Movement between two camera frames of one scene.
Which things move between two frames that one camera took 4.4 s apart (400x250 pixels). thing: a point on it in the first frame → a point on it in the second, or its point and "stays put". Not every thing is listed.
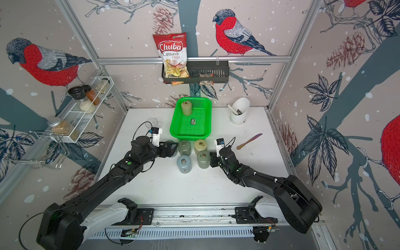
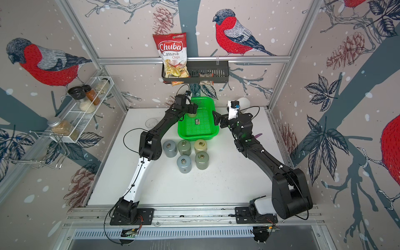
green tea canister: x=203 y=158 stays put
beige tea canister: x=200 y=145 stays put
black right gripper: x=213 y=158 → x=224 y=119
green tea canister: x=184 y=147 stays put
